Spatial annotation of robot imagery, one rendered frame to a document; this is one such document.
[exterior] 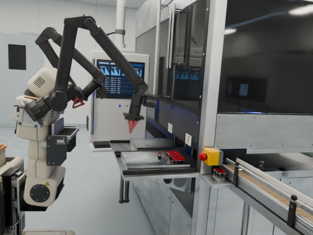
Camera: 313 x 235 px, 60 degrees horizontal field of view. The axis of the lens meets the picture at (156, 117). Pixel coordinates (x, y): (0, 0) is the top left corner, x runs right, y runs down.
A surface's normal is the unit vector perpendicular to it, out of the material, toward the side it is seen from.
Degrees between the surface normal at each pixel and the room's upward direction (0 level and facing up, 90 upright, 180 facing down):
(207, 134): 90
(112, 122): 90
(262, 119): 90
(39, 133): 90
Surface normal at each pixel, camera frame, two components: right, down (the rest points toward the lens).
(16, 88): 0.26, 0.16
